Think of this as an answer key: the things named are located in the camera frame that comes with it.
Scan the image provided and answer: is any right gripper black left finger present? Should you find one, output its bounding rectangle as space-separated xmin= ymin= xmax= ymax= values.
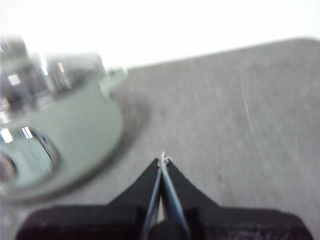
xmin=106 ymin=157 xmax=163 ymax=240

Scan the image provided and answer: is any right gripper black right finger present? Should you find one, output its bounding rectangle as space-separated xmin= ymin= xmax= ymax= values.
xmin=161 ymin=161 xmax=221 ymax=239

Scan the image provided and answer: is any pale green electric pot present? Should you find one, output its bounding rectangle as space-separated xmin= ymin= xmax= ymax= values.
xmin=0 ymin=66 xmax=129 ymax=201

